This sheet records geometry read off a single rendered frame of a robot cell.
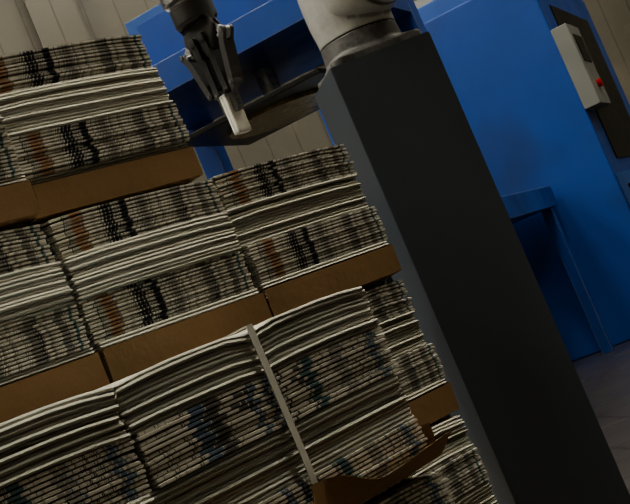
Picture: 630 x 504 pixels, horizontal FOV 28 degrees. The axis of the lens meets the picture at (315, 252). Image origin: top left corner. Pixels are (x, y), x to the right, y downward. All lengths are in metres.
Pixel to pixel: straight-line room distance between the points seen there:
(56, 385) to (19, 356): 0.06
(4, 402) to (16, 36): 7.17
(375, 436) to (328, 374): 0.09
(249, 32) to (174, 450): 2.70
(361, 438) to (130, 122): 0.60
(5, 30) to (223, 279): 6.96
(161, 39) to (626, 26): 5.64
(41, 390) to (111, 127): 0.40
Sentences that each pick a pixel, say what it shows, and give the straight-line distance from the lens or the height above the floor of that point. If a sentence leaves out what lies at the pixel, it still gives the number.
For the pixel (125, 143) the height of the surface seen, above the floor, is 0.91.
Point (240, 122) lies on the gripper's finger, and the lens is 2.09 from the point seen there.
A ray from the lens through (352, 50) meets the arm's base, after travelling 2.31.
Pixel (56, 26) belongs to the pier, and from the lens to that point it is 8.44.
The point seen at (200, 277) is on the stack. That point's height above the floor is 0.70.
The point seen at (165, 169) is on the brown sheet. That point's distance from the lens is 1.74.
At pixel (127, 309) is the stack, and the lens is 1.62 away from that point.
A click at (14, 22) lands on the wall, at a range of 8.62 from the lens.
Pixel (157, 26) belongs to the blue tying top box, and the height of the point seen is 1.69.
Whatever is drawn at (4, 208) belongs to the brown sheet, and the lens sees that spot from 1.56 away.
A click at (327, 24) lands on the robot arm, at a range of 2.35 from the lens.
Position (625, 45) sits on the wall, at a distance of 9.24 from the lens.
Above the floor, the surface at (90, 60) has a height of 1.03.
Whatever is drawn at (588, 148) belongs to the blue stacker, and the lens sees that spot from 5.86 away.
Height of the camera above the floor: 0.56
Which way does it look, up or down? 4 degrees up
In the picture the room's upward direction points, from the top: 23 degrees counter-clockwise
